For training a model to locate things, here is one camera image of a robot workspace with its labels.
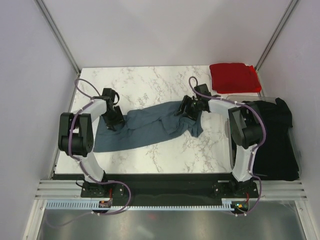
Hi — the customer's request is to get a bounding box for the clear plastic bin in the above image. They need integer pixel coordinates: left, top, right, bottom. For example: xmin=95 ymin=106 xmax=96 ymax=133
xmin=224 ymin=94 xmax=304 ymax=180

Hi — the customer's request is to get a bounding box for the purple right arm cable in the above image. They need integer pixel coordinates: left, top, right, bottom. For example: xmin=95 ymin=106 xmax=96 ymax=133
xmin=188 ymin=76 xmax=267 ymax=178

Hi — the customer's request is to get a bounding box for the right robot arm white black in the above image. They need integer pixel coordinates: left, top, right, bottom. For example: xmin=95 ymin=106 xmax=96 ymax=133
xmin=175 ymin=84 xmax=266 ymax=197

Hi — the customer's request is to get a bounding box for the white slotted cable duct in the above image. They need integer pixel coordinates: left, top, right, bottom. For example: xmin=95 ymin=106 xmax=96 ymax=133
xmin=45 ymin=198 xmax=234 ymax=211

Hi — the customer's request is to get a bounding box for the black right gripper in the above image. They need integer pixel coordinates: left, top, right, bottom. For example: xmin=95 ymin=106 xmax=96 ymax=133
xmin=175 ymin=95 xmax=202 ymax=123

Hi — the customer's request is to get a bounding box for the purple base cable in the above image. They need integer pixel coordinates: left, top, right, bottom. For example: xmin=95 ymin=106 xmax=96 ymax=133
xmin=231 ymin=174 xmax=263 ymax=218
xmin=91 ymin=181 xmax=133 ymax=217

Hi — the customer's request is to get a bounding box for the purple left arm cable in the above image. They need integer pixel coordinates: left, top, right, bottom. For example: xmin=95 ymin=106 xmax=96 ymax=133
xmin=68 ymin=78 xmax=111 ymax=186

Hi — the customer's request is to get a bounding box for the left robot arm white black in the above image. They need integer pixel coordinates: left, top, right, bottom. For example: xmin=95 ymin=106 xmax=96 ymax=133
xmin=58 ymin=88 xmax=125 ymax=199

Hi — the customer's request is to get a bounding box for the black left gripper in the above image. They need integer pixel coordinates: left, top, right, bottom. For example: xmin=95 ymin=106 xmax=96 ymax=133
xmin=102 ymin=106 xmax=126 ymax=132

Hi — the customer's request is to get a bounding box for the black mounting base rail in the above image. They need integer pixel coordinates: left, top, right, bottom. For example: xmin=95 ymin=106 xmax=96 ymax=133
xmin=79 ymin=172 xmax=261 ymax=207

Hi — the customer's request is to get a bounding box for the right aluminium frame post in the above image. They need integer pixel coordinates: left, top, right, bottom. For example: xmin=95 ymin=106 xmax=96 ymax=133
xmin=256 ymin=0 xmax=301 ymax=72

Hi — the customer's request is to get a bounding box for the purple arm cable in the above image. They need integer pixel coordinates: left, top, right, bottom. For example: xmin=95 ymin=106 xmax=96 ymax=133
xmin=68 ymin=78 xmax=111 ymax=186
xmin=188 ymin=76 xmax=267 ymax=178

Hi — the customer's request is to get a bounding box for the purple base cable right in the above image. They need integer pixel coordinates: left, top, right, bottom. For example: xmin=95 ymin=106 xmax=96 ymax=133
xmin=231 ymin=174 xmax=263 ymax=218

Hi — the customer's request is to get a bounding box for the blue grey t shirt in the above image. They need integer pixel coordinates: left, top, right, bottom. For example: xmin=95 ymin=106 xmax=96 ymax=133
xmin=93 ymin=101 xmax=203 ymax=153

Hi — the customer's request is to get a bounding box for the aluminium extrusion rails left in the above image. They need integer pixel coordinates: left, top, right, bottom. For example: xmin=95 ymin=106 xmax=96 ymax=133
xmin=35 ymin=180 xmax=82 ymax=200

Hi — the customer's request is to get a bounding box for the left aluminium frame post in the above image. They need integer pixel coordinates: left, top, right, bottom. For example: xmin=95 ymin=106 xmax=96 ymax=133
xmin=34 ymin=0 xmax=81 ymax=76

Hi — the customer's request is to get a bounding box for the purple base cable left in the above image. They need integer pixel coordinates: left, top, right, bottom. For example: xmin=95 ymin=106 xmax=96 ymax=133
xmin=91 ymin=181 xmax=133 ymax=217

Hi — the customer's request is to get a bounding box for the aluminium frame post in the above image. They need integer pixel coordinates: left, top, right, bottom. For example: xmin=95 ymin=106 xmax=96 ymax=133
xmin=256 ymin=0 xmax=301 ymax=72
xmin=34 ymin=0 xmax=81 ymax=76

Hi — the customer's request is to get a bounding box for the black t shirt pile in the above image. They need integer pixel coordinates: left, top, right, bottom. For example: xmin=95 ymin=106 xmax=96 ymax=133
xmin=241 ymin=97 xmax=301 ymax=181

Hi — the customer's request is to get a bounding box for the folded red t shirt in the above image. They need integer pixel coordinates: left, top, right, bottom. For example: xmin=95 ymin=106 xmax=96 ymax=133
xmin=209 ymin=62 xmax=262 ymax=94

